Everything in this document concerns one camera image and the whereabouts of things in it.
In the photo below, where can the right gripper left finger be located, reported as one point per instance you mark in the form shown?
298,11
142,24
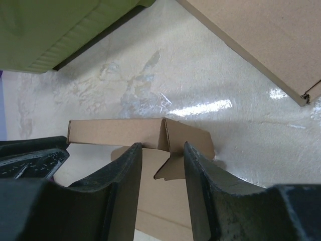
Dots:
100,206

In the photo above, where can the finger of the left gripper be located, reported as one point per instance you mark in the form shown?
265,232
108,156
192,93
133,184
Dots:
34,158

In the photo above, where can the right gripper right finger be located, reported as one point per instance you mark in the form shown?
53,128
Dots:
225,207

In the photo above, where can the brown paper box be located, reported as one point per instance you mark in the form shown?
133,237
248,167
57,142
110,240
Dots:
163,208

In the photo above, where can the front folded brown box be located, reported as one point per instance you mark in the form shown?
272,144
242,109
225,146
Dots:
279,38

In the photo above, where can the olive green plastic basket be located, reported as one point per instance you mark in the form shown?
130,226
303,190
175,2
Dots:
37,36

